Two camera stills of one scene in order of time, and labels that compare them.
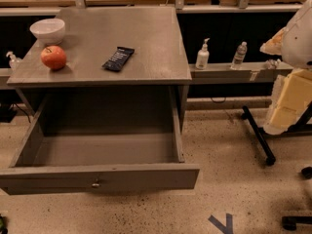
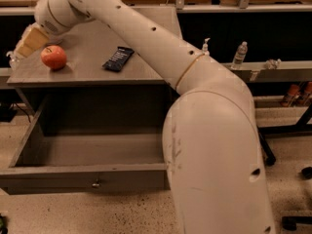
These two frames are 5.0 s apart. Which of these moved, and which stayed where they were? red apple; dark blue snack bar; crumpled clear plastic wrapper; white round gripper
Moved: white round gripper
Stayed: red apple; dark blue snack bar; crumpled clear plastic wrapper
